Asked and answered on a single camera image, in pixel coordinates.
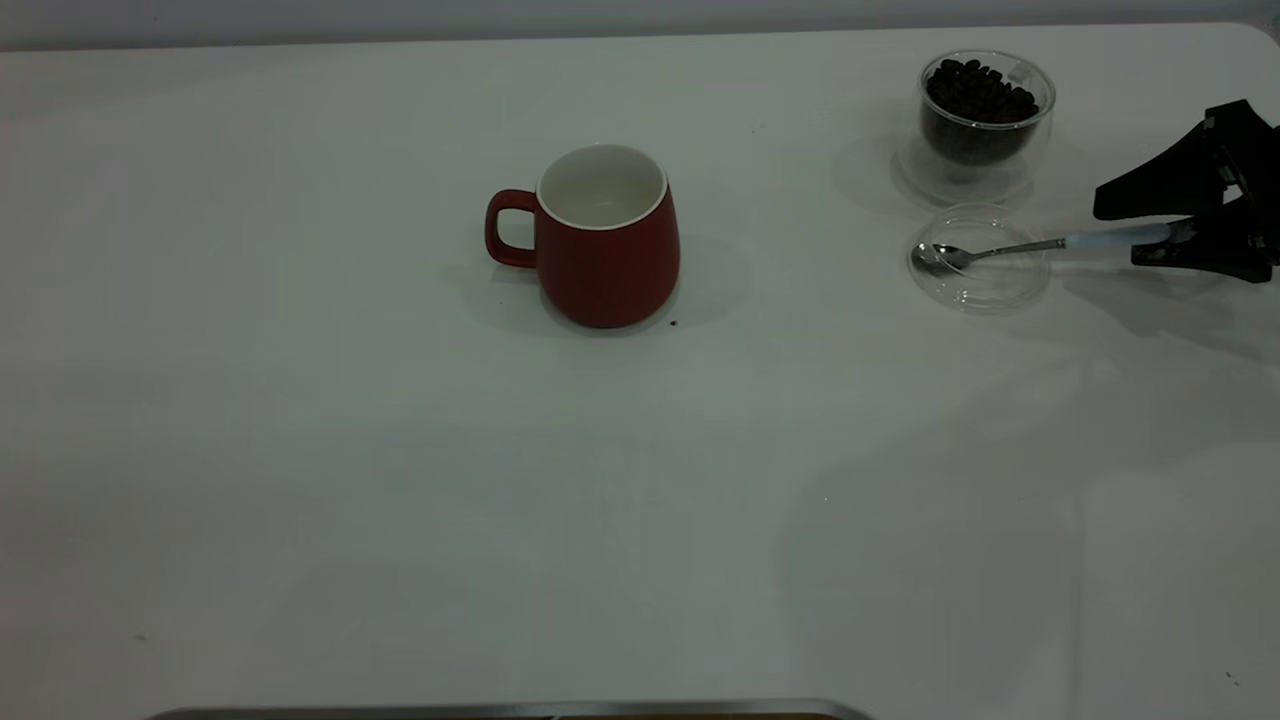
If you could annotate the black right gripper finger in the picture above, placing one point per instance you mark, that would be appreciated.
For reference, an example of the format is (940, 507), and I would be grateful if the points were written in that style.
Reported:
(1220, 260)
(1180, 185)

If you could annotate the red ceramic mug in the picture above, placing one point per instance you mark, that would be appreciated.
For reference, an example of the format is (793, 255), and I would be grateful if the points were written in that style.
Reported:
(610, 270)

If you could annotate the coffee bean pile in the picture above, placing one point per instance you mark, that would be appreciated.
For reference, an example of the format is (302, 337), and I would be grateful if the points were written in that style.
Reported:
(980, 105)

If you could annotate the clear glass lid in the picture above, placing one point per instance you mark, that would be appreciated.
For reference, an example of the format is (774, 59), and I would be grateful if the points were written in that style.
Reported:
(985, 290)

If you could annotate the grey metal edge strip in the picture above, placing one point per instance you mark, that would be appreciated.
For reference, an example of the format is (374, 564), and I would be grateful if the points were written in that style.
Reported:
(500, 711)

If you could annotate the clear double-wall glass cup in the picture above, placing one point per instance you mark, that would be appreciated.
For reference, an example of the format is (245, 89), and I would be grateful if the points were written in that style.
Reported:
(1035, 150)

